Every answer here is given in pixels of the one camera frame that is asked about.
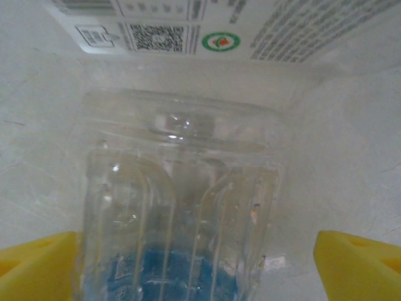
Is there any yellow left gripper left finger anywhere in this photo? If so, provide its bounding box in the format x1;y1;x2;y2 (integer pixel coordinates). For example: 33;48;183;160
0;231;78;301

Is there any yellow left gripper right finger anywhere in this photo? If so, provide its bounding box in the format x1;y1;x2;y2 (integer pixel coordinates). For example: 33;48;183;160
314;230;401;301

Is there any clear bottle blue label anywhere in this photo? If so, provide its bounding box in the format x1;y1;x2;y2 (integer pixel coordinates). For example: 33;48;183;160
73;88;294;301

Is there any clear square bottle white label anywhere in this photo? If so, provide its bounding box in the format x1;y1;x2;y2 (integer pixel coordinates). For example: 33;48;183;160
43;0;401;82

